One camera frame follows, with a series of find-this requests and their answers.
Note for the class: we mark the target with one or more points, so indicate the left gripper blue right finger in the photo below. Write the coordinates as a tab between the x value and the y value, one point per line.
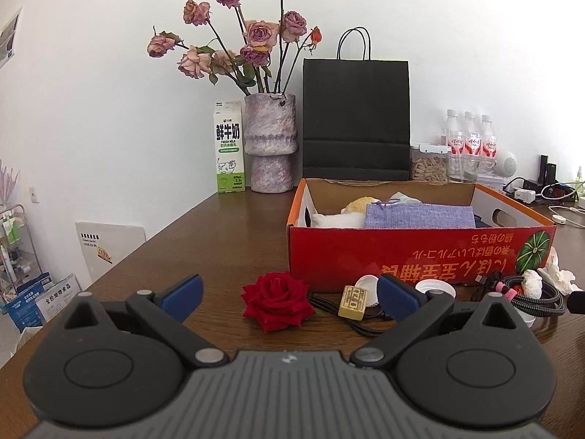
398	299

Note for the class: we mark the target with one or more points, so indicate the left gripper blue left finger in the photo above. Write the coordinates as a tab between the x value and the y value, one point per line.
182	299

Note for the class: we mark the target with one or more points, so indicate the large white bottle cap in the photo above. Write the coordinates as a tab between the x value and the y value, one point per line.
430	288

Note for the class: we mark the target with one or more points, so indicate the yellow mahjong tile eraser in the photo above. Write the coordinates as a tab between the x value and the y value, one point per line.
353	303

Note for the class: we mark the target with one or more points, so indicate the white tissue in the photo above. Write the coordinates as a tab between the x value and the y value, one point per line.
532	282

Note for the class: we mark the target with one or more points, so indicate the purple fabric pouch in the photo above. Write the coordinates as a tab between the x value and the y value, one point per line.
397	214

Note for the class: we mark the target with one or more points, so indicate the white yellow plush alpaca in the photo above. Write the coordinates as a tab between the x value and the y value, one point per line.
352	216

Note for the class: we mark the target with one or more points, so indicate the red artificial rose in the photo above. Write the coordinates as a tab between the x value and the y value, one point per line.
277	301

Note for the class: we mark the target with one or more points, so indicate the small white cap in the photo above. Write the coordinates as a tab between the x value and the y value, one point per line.
369	284

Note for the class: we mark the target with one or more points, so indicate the translucent plastic bag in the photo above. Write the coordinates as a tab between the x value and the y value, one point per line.
401	198

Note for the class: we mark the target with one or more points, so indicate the red orange cardboard box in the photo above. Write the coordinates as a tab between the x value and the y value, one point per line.
512	238

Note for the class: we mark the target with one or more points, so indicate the white power adapter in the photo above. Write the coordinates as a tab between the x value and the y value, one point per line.
527	196

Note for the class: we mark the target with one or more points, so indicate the clear container of seeds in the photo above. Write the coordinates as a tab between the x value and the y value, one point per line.
429	163

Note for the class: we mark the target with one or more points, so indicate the blue white boxes on floor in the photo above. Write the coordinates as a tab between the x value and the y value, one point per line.
39	300

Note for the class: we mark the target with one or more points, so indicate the white round speaker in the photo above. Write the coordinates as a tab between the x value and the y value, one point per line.
506	164

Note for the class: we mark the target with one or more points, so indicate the middle water bottle red label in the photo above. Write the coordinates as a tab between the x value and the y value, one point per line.
472	145

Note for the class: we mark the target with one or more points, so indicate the water bottle red label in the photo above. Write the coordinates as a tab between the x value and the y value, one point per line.
454	141
472	145
489	145

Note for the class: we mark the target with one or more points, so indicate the left water bottle red label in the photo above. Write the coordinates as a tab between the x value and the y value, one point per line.
454	141

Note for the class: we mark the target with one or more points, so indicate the right water bottle red label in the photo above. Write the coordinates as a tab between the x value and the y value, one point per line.
489	145

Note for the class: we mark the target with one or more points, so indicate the green white milk carton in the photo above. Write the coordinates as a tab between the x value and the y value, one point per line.
229	153

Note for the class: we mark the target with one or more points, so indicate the black paper shopping bag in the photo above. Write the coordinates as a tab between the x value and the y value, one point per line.
356	114

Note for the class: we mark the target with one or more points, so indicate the purple textured vase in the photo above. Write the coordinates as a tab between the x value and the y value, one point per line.
270	140

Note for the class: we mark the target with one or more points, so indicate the dried pink rose bouquet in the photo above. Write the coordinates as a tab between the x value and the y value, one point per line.
264	60

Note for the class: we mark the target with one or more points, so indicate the white board leaning on wall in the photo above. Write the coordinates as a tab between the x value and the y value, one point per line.
105	245

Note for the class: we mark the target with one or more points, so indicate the black devices by wall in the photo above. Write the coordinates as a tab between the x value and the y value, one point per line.
547	172

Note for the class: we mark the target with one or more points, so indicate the metal wire shelf rack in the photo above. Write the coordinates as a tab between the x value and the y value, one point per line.
19	259

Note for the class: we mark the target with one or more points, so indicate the wall poster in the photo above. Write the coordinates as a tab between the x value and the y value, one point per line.
7	39

